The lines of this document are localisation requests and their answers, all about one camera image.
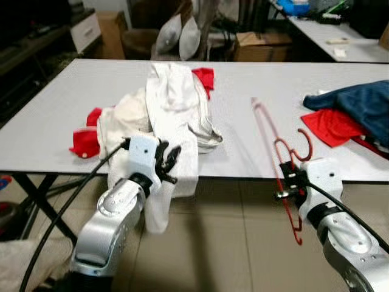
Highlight blue jeans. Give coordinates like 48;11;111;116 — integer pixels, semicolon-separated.
303;80;389;150

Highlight white striped trousers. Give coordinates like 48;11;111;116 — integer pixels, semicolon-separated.
145;62;224;235

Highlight red garment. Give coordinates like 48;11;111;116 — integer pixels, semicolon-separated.
301;108;389;160
69;106;104;159
192;67;215;101

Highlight grey table black legs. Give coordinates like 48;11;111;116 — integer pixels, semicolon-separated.
0;58;389;241

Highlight open brown cardboard box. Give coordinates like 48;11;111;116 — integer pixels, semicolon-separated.
234;32;292;63

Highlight long white table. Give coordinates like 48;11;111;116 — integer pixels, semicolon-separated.
270;0;389;63

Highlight white drawer unit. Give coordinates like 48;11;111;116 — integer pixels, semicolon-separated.
70;9;102;54

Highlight black television stand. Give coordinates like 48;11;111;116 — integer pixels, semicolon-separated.
0;0;83;125

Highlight beige fabric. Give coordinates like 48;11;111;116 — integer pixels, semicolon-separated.
0;238;74;292

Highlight blue plastic item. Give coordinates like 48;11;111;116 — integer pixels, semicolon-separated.
281;0;311;16

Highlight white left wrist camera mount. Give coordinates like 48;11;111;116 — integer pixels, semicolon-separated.
126;135;162;189

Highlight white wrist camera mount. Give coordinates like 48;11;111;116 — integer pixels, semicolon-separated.
126;135;162;189
302;158;344;214

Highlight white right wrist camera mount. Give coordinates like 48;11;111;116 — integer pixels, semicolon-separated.
302;158;344;214

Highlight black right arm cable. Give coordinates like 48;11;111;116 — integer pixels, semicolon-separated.
310;181;389;253

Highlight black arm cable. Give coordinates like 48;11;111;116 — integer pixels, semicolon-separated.
18;139;131;292
310;181;389;253

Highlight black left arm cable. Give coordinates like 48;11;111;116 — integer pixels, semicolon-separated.
18;139;131;292

